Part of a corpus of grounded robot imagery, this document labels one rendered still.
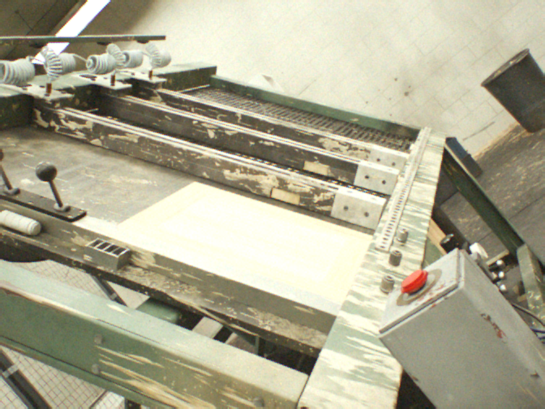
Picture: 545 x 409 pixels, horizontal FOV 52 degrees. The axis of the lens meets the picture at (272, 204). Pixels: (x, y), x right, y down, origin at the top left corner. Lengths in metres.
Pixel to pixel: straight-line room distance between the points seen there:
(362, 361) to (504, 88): 4.83
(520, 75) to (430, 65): 1.34
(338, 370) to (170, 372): 0.23
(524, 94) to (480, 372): 4.96
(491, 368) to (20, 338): 0.66
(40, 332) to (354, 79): 5.86
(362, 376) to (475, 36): 5.99
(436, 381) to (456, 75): 5.99
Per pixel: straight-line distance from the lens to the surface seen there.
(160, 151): 1.61
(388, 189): 1.78
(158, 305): 1.03
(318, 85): 6.56
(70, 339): 0.88
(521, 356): 0.68
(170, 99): 2.25
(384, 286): 1.04
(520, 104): 5.59
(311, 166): 1.81
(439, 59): 6.58
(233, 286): 1.00
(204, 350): 0.80
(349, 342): 0.88
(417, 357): 0.68
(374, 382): 0.82
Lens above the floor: 1.13
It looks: 1 degrees down
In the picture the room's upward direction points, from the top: 40 degrees counter-clockwise
